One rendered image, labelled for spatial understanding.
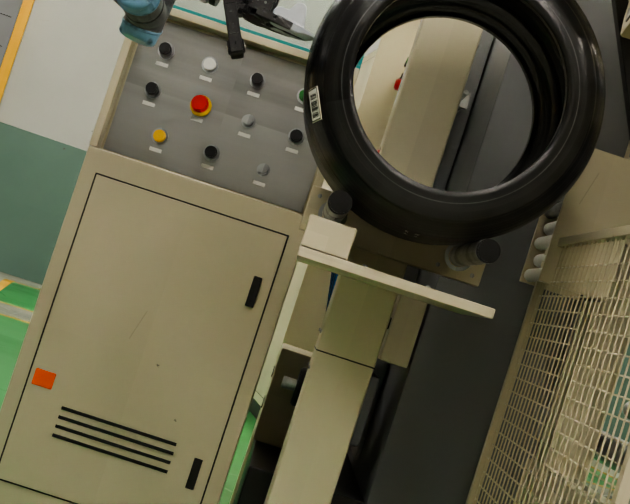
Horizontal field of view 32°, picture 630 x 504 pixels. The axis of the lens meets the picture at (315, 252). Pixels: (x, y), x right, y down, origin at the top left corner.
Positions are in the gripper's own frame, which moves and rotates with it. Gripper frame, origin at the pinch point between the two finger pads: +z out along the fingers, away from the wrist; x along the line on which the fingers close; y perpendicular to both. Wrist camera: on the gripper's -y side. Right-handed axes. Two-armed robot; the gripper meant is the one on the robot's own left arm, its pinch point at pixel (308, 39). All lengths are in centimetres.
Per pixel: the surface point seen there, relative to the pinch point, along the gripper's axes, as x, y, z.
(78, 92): 885, 49, -254
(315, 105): -10.4, -12.7, 6.8
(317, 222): -10.7, -31.8, 15.6
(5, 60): 866, 47, -327
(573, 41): -11.6, 16.6, 44.6
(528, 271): 34, -20, 63
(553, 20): -11.9, 18.5, 39.7
